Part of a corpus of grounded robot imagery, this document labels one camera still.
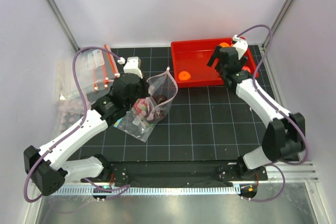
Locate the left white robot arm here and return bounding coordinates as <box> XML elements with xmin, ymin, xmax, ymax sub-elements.
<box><xmin>23</xmin><ymin>73</ymin><xmax>149</xmax><ymax>196</ymax></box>

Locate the pink-dotted zip bag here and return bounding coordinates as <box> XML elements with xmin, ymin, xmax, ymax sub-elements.
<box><xmin>118</xmin><ymin>68</ymin><xmax>178</xmax><ymax>142</ymax></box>

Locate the clear blue-zip bag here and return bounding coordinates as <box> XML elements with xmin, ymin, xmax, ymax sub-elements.
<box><xmin>113</xmin><ymin>118</ymin><xmax>123</xmax><ymax>129</ymax></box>

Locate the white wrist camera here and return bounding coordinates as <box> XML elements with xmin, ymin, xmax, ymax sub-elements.
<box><xmin>231</xmin><ymin>35</ymin><xmax>248</xmax><ymax>60</ymax></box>
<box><xmin>123</xmin><ymin>57</ymin><xmax>143</xmax><ymax>79</ymax></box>

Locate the orange tangerine at front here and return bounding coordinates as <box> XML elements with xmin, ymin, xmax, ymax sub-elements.
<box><xmin>178</xmin><ymin>71</ymin><xmax>191</xmax><ymax>81</ymax></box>

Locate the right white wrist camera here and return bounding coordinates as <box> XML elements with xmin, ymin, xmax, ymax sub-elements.
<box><xmin>231</xmin><ymin>35</ymin><xmax>248</xmax><ymax>60</ymax></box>

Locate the aluminium front frame bar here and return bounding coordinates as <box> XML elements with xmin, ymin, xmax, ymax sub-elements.
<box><xmin>31</xmin><ymin>162</ymin><xmax>320</xmax><ymax>186</ymax></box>

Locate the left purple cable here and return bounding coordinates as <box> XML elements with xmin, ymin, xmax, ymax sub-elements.
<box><xmin>23</xmin><ymin>47</ymin><xmax>131</xmax><ymax>203</ymax></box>

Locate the pink dragon fruit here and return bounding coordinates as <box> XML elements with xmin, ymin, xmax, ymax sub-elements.
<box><xmin>132</xmin><ymin>97</ymin><xmax>157</xmax><ymax>127</ymax></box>

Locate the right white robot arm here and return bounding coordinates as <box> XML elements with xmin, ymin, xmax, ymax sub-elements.
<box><xmin>207</xmin><ymin>44</ymin><xmax>308</xmax><ymax>180</ymax></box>

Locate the perforated metal rail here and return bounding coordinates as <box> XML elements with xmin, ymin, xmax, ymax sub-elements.
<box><xmin>52</xmin><ymin>184</ymin><xmax>240</xmax><ymax>196</ymax></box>

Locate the pink-dotted bag on table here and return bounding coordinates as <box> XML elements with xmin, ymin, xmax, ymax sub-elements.
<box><xmin>53</xmin><ymin>94</ymin><xmax>85</xmax><ymax>137</ymax></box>

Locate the right aluminium corner post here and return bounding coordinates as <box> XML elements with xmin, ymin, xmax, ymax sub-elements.
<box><xmin>261</xmin><ymin>0</ymin><xmax>312</xmax><ymax>49</ymax></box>

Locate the left aluminium corner post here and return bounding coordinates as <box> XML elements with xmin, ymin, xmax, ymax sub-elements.
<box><xmin>45</xmin><ymin>0</ymin><xmax>80</xmax><ymax>51</ymax></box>

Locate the orange tangerine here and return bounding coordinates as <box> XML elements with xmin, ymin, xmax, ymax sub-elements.
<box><xmin>178</xmin><ymin>71</ymin><xmax>191</xmax><ymax>81</ymax></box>
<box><xmin>219</xmin><ymin>42</ymin><xmax>230</xmax><ymax>48</ymax></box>

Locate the red apple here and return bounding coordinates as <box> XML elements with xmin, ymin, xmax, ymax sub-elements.
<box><xmin>241</xmin><ymin>66</ymin><xmax>251</xmax><ymax>73</ymax></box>

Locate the aluminium corner post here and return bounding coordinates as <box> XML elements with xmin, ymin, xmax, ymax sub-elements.
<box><xmin>261</xmin><ymin>0</ymin><xmax>312</xmax><ymax>49</ymax></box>
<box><xmin>45</xmin><ymin>0</ymin><xmax>80</xmax><ymax>51</ymax></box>

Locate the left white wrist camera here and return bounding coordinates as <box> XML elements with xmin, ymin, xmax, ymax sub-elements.
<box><xmin>123</xmin><ymin>57</ymin><xmax>143</xmax><ymax>79</ymax></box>

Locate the dark purple grape bunch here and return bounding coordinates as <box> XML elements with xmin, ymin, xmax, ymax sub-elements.
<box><xmin>146</xmin><ymin>109</ymin><xmax>168</xmax><ymax>124</ymax></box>

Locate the red plastic tray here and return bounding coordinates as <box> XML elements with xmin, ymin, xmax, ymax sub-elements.
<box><xmin>170</xmin><ymin>37</ymin><xmax>260</xmax><ymax>88</ymax></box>

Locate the stack of orange-zip bags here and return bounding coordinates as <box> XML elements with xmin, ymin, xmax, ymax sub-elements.
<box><xmin>55</xmin><ymin>49</ymin><xmax>120</xmax><ymax>100</ymax></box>

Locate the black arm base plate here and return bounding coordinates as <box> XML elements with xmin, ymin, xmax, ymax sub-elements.
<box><xmin>109</xmin><ymin>160</ymin><xmax>268</xmax><ymax>187</ymax></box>

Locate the dark purple fruit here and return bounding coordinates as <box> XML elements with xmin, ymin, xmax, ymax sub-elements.
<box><xmin>153</xmin><ymin>95</ymin><xmax>167</xmax><ymax>104</ymax></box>

